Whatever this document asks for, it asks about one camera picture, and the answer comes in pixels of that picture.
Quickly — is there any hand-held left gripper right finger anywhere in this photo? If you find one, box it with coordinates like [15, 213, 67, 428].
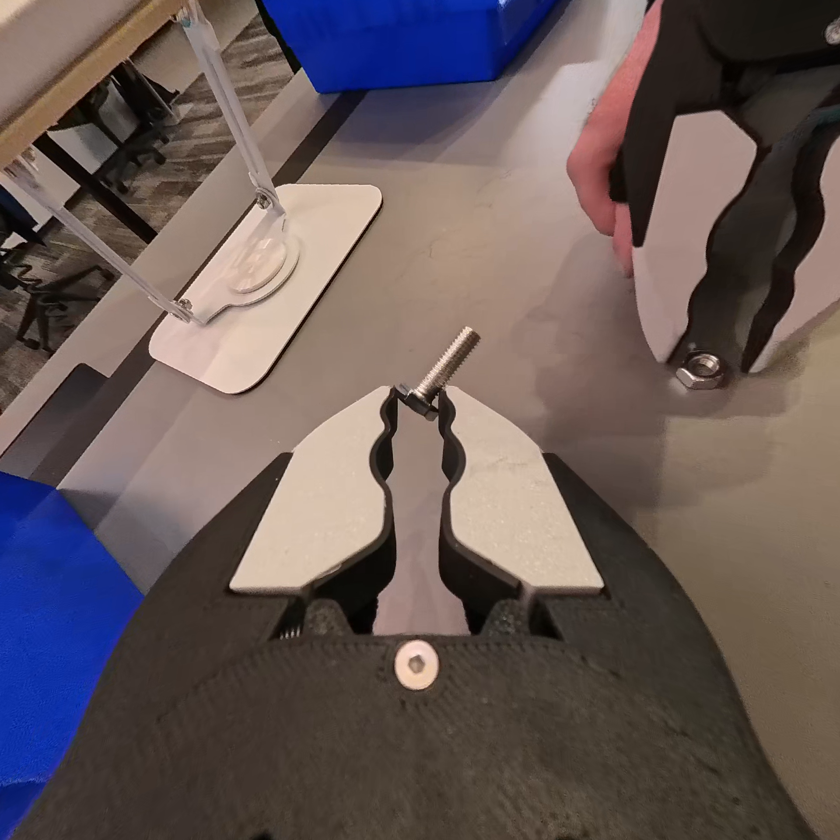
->
[437, 386, 605, 621]

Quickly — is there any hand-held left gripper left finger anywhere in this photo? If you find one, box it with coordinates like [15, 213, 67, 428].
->
[228, 386, 401, 608]

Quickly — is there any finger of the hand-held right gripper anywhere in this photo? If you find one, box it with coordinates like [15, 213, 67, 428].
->
[740, 85, 840, 375]
[633, 109, 796, 366]

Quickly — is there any steel hex nut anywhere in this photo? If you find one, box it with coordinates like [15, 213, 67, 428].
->
[676, 350, 725, 392]

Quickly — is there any steel hex bolt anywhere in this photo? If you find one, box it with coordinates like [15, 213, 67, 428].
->
[395, 326, 482, 422]

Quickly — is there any blue plastic bin with divider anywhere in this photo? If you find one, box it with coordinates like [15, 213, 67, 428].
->
[0, 471, 147, 788]

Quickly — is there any grey desk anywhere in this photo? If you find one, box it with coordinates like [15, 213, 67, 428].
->
[0, 0, 840, 840]

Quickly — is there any person's right hand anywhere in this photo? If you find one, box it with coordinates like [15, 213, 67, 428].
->
[566, 0, 662, 281]

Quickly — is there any white document stand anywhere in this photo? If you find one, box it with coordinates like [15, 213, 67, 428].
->
[0, 0, 385, 396]

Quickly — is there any black office chair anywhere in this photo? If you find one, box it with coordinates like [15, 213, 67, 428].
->
[92, 62, 168, 194]

